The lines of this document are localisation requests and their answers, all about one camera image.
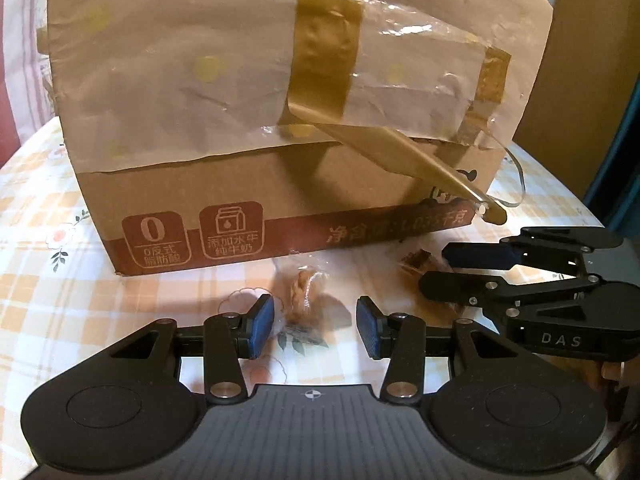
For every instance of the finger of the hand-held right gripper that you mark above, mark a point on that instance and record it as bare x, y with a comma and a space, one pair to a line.
480, 256
460, 287

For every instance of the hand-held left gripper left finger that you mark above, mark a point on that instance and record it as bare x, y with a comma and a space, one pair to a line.
262, 326

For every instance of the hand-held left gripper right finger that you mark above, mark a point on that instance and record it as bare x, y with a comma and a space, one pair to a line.
367, 329

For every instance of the small brown candy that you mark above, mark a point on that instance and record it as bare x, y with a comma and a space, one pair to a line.
417, 261

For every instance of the clear-wrapped brown snack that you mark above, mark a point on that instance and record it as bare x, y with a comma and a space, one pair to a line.
300, 290

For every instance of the plastic-lined cardboard box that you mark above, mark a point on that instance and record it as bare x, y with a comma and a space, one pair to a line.
200, 110

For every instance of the checkered floral tablecloth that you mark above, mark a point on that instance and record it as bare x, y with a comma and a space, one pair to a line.
50, 285

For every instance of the printed wall backdrop cloth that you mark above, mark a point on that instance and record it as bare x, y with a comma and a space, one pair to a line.
20, 60

